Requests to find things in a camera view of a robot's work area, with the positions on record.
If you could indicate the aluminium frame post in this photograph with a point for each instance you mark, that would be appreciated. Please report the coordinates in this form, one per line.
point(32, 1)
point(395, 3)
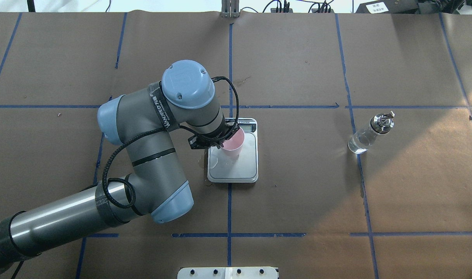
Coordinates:
point(230, 8)

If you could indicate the dark box with white label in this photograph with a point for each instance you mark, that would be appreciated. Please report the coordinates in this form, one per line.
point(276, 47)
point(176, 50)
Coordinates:
point(388, 7)

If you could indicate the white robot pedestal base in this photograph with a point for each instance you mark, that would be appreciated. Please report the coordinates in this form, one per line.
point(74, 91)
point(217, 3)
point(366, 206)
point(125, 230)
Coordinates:
point(246, 272)

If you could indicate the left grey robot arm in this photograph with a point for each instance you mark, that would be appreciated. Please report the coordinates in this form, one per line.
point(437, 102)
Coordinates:
point(143, 175)

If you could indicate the clear glass sauce bottle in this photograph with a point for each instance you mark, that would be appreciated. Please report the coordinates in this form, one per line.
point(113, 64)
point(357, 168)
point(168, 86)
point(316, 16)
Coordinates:
point(364, 138)

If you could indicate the silver digital kitchen scale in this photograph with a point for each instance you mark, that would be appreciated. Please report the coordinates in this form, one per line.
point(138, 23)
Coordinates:
point(236, 165)

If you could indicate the pink plastic cup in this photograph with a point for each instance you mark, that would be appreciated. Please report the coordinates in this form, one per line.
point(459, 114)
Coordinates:
point(232, 147)

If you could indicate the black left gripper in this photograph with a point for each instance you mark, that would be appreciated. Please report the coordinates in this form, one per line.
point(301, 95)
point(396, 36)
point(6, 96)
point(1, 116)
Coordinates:
point(216, 142)

